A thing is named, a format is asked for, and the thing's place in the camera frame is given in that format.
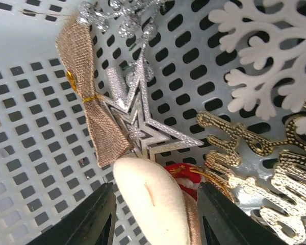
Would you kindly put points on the silver glitter berry sprig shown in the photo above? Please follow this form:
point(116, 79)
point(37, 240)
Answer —
point(131, 17)

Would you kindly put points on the burlap bow ornament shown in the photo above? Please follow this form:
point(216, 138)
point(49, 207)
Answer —
point(75, 49)

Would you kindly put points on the silver star ornament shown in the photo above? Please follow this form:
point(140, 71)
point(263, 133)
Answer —
point(128, 104)

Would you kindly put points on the white perforated plastic basket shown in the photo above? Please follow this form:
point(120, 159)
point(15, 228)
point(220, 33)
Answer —
point(47, 160)

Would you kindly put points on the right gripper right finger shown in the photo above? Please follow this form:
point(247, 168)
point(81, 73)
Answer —
point(223, 223)

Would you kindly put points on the gold merry christmas sign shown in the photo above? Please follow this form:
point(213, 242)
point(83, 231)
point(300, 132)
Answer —
point(263, 173)

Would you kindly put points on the white wooden snowflake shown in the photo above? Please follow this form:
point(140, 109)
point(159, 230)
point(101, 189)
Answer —
point(280, 35)

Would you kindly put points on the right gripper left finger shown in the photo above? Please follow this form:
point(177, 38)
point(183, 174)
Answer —
point(91, 222)

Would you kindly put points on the red santa hat ornament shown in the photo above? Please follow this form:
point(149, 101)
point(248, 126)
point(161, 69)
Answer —
point(189, 177)

